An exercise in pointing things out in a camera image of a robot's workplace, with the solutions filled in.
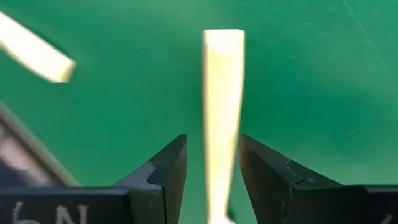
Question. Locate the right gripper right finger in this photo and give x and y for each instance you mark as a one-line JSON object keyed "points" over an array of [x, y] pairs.
{"points": [[280, 199]]}

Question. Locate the green table mat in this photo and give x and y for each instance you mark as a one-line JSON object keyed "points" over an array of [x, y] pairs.
{"points": [[311, 77]]}

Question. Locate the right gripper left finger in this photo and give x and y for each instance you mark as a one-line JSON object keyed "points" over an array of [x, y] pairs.
{"points": [[155, 199]]}

